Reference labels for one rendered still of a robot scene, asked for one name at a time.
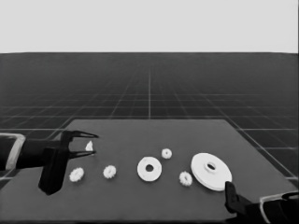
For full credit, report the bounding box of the large thick white disc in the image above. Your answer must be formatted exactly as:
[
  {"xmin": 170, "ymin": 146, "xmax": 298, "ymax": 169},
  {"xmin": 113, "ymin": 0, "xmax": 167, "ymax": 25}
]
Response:
[{"xmin": 190, "ymin": 152, "xmax": 233, "ymax": 192}]

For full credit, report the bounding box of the white toothed gear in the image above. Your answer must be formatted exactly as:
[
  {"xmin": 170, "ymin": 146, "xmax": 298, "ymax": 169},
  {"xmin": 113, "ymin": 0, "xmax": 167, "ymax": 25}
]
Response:
[
  {"xmin": 161, "ymin": 147, "xmax": 173, "ymax": 160},
  {"xmin": 68, "ymin": 166, "xmax": 85, "ymax": 183},
  {"xmin": 103, "ymin": 164, "xmax": 118, "ymax": 180},
  {"xmin": 178, "ymin": 171, "xmax": 193, "ymax": 188}
]

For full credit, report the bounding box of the white round carrier with pins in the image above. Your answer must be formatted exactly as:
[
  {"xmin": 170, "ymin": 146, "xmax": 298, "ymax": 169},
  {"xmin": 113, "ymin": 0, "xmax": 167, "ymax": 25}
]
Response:
[{"xmin": 136, "ymin": 156, "xmax": 163, "ymax": 182}]

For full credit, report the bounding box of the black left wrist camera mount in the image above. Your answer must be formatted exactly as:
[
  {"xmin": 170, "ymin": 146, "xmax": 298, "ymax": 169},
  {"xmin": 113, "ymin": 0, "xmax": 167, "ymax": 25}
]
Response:
[{"xmin": 37, "ymin": 147, "xmax": 70, "ymax": 197}]

